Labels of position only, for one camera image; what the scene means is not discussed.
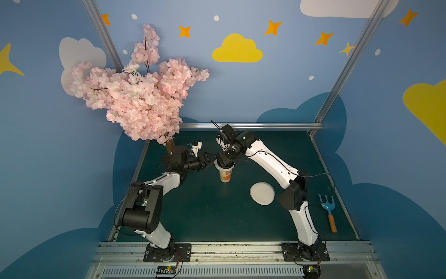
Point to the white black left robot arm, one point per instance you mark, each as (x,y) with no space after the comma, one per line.
(140,210)

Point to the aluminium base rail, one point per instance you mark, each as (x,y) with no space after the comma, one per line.
(235,260)

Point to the aluminium frame back bar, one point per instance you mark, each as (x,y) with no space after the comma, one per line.
(253,126)

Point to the printed paper milk tea cup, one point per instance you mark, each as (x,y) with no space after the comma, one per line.
(225,177)

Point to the aluminium frame post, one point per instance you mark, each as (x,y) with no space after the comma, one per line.
(361,44)
(97,19)

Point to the aluminium frame left post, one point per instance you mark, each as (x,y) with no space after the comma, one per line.
(97,19)

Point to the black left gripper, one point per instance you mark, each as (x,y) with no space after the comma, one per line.
(202,162)

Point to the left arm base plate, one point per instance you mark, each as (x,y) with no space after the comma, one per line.
(173,253)

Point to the white leak-proof paper stack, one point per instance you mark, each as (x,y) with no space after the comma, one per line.
(262,193)

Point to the pink cherry blossom tree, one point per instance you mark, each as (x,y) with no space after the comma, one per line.
(145,97)

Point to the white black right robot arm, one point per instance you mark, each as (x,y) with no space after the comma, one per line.
(293,198)

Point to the blue toy rake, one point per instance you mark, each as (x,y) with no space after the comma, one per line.
(328,203)

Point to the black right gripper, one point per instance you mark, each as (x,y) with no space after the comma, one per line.
(225,162)

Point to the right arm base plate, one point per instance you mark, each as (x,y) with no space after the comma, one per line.
(292,252)

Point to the aluminium frame right post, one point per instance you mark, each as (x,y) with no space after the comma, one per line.
(361,44)

